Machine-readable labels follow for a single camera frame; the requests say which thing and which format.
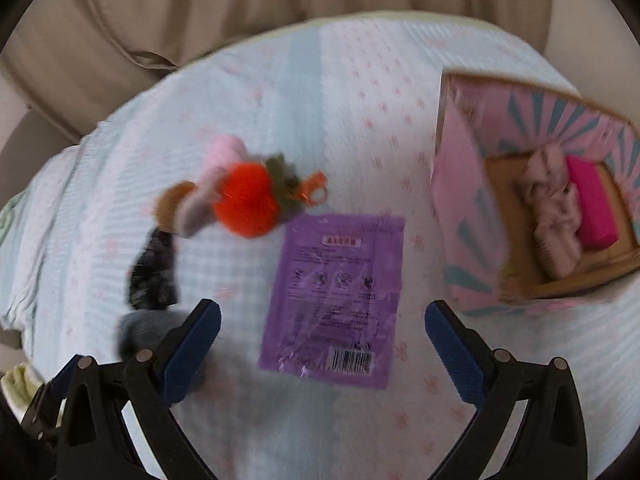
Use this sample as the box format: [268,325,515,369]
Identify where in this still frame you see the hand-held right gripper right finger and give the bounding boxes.
[424,300,587,480]

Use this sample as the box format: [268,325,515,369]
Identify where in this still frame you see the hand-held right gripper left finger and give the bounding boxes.
[55,298,222,480]

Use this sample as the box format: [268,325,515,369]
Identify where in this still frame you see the pink striped cardboard box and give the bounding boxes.
[431,69,640,317]

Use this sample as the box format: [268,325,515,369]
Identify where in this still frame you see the grey sock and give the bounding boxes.
[117,309,207,393]

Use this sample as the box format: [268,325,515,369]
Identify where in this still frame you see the dark patterned sock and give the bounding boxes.
[128,226,179,311]

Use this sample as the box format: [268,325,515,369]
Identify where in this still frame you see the purple plastic packet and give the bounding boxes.
[257,213,405,390]

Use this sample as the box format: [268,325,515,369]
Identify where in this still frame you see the brown plush ball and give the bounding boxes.
[155,181,198,233]

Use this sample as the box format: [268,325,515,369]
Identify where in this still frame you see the beige rolled socks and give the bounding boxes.
[515,142,585,279]

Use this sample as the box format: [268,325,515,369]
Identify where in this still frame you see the pink plush toy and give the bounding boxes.
[172,134,250,238]

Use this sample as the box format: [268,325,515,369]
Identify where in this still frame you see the light patterned blanket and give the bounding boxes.
[0,12,640,480]

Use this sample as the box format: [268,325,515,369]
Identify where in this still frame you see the magenta block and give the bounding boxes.
[565,156,619,252]

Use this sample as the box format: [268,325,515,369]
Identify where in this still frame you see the beige sofa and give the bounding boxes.
[0,0,640,191]

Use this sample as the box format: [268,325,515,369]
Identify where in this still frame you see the orange pompom keychain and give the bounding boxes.
[212,155,328,239]

